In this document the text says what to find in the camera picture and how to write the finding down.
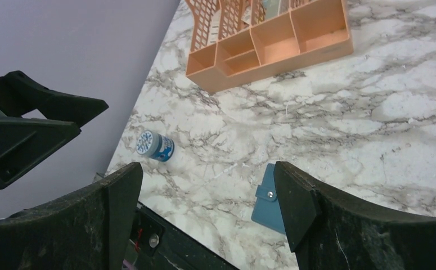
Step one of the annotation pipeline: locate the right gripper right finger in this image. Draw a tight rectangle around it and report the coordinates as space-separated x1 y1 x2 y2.
274 161 436 269

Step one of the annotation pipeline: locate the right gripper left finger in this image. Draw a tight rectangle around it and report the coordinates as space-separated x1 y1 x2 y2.
0 163 143 269

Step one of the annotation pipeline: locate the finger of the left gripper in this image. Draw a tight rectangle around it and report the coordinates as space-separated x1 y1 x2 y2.
0 116 80 190
0 70 109 127

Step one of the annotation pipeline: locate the blue card holder wallet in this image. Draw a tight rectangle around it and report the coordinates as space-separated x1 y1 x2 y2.
251 163 286 235

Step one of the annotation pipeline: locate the blue white round coaster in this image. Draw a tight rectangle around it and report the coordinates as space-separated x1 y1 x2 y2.
136 130 175 162

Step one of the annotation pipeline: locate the orange plastic desk organizer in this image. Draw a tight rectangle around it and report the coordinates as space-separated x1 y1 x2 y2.
186 0 353 93

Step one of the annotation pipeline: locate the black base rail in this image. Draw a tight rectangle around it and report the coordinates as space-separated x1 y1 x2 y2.
122 202 236 269

